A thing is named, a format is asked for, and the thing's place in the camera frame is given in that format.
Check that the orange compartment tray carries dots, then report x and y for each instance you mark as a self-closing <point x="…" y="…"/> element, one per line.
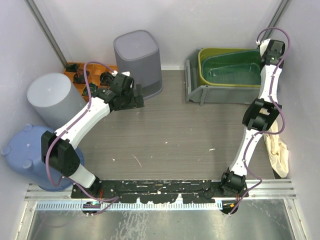
<point x="93" y="71"/>

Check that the yellow plastic basin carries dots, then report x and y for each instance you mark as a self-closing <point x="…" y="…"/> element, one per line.
<point x="210" y="51"/>

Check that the green translucent basin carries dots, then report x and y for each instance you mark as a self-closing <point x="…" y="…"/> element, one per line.
<point x="234" y="68"/>

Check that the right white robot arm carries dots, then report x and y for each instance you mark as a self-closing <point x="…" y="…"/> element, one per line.
<point x="258" y="118"/>

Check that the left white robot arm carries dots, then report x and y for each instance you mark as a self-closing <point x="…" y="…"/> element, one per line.
<point x="58" y="148"/>

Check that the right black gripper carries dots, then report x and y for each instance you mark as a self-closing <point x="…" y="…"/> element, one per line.
<point x="275" y="51"/>

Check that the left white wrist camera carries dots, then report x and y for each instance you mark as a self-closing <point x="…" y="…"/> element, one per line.
<point x="115" y="73"/>

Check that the black round item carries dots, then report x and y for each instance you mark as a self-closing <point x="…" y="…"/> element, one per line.
<point x="106" y="78"/>

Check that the dark grey ribbed bin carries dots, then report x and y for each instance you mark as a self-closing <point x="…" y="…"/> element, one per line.
<point x="138" y="52"/>

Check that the white slotted cable duct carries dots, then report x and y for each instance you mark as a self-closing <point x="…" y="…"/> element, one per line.
<point x="95" y="206"/>

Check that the cream cloth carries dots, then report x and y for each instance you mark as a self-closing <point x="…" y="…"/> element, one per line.
<point x="278" y="154"/>

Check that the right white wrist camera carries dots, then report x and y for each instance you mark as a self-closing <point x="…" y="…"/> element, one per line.
<point x="262" y="45"/>

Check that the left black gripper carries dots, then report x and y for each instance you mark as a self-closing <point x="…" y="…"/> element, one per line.
<point x="136" y="102"/>

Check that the grey storage crate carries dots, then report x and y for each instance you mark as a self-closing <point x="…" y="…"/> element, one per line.
<point x="207" y="94"/>

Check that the aluminium rail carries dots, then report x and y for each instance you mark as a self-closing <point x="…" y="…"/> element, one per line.
<point x="273" y="189"/>

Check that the blue plastic bucket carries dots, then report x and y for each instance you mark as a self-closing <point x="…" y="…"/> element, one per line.
<point x="23" y="155"/>

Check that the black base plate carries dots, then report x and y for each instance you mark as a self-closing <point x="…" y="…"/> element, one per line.
<point x="164" y="191"/>

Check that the light grey round bin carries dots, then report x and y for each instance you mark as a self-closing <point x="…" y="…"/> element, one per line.
<point x="55" y="99"/>

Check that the black item top-left compartment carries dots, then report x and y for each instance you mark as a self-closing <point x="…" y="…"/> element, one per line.
<point x="71" y="67"/>

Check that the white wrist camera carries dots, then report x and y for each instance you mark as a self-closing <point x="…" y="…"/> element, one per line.
<point x="115" y="73"/>
<point x="262" y="45"/>

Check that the dark red-black item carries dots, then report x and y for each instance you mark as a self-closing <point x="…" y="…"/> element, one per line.
<point x="79" y="78"/>

